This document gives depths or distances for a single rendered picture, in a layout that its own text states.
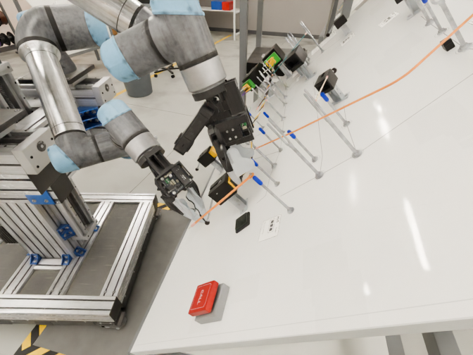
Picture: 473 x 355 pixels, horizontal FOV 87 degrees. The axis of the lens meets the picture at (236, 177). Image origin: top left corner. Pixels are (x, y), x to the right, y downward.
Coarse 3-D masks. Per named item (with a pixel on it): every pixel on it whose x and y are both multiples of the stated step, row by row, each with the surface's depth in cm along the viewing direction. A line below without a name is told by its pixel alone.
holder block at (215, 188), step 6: (216, 180) 59; (222, 180) 55; (210, 186) 59; (216, 186) 56; (222, 186) 55; (228, 186) 55; (210, 192) 56; (216, 192) 56; (222, 192) 55; (228, 192) 55; (234, 192) 55; (216, 198) 56; (222, 198) 56; (228, 198) 56
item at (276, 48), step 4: (276, 44) 108; (272, 48) 104; (276, 48) 105; (268, 52) 106; (272, 52) 104; (276, 52) 103; (280, 52) 107; (264, 56) 108; (268, 56) 105; (280, 56) 104; (264, 60) 106; (280, 60) 105; (276, 64) 106; (280, 68) 110; (284, 68) 112; (284, 72) 112; (288, 72) 110; (288, 76) 113
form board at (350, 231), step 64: (384, 0) 83; (448, 0) 51; (320, 64) 89; (384, 64) 54; (448, 64) 39; (256, 128) 97; (320, 128) 57; (384, 128) 40; (448, 128) 31; (256, 192) 60; (320, 192) 42; (384, 192) 32; (448, 192) 26; (192, 256) 63; (256, 256) 43; (320, 256) 33; (384, 256) 26; (448, 256) 22; (192, 320) 45; (256, 320) 34; (320, 320) 27; (384, 320) 23; (448, 320) 19
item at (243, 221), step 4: (248, 212) 55; (240, 216) 56; (244, 216) 54; (248, 216) 54; (236, 220) 56; (240, 220) 54; (244, 220) 53; (248, 220) 53; (236, 224) 54; (240, 224) 53; (244, 224) 53; (248, 224) 52; (236, 228) 53; (240, 228) 53; (236, 232) 54
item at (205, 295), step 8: (200, 288) 43; (208, 288) 41; (216, 288) 41; (200, 296) 42; (208, 296) 40; (192, 304) 42; (200, 304) 40; (208, 304) 39; (192, 312) 40; (200, 312) 40; (208, 312) 39
